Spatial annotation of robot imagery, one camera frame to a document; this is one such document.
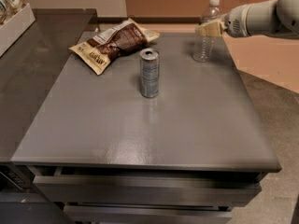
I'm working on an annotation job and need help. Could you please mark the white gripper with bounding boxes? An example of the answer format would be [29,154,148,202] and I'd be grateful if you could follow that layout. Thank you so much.
[195,5,249,37]

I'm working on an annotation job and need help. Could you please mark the clear plastic water bottle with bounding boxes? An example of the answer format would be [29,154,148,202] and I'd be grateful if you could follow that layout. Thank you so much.
[193,0,221,63]

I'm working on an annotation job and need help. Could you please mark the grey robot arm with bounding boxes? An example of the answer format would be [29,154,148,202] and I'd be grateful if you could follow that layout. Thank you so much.
[195,0,299,39]

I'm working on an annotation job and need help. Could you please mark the silver redbull can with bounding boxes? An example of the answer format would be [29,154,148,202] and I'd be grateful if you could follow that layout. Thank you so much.
[139,49,160,98]

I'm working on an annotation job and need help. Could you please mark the brown chip bag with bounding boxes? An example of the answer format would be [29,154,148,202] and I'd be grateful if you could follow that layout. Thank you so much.
[70,19,160,75]

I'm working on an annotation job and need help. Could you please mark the upper grey drawer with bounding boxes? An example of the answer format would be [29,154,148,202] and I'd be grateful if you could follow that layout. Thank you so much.
[34,172,261,207]

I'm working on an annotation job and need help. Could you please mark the grey drawer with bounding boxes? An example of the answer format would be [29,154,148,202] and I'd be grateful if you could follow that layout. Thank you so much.
[64,205,232,224]
[34,172,261,207]

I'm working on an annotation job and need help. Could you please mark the white snack box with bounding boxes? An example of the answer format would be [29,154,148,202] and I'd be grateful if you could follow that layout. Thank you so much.
[0,4,36,57]

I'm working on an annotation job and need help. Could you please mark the snack packets in box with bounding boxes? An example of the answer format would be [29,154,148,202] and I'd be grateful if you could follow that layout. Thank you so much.
[0,0,24,25]

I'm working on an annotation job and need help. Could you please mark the lower grey drawer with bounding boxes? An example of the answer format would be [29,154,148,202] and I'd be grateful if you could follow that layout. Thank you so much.
[64,205,232,224]

